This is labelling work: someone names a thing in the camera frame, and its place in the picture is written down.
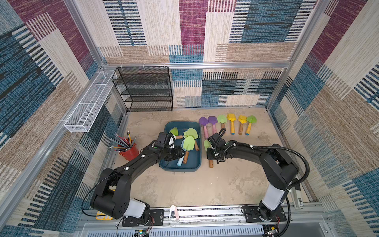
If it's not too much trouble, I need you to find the green shovel yellow handle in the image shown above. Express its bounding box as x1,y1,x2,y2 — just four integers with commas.
245,116,257,135

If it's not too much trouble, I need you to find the red pencil holder cup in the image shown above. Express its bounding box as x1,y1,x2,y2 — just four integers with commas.
109,131,140,161

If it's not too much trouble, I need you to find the white mesh wall basket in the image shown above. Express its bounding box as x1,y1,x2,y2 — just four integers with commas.
64,71,114,133

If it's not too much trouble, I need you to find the black wire shelf rack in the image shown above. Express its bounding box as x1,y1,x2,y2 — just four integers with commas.
113,66,173,113

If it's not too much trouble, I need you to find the teal plastic storage box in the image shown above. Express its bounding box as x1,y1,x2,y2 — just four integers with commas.
159,121,201,172

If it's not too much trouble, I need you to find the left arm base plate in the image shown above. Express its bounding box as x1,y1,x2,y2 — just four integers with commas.
121,209,164,227

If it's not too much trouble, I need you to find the purple shovel pink handle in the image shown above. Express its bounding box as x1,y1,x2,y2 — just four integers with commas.
208,116,218,134
199,117,209,139

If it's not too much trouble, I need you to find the yellow shovel wooden handle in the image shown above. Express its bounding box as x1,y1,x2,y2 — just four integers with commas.
238,115,247,135

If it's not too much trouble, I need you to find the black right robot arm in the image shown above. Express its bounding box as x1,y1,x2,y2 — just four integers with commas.
207,138,310,222

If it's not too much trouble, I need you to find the green shovel wooden handle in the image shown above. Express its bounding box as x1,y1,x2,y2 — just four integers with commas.
217,115,228,129

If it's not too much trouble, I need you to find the yellow calculator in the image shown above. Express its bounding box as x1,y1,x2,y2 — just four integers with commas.
95,211,113,221

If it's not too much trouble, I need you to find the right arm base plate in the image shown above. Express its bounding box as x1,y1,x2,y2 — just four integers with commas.
241,205,287,223

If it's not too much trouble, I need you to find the white black stapler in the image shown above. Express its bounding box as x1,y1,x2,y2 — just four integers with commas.
292,184,304,209

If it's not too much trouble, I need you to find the light blue shovel white handle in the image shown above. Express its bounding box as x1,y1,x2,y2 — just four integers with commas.
177,157,184,167

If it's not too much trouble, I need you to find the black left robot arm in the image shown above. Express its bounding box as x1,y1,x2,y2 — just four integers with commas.
90,145,185,219

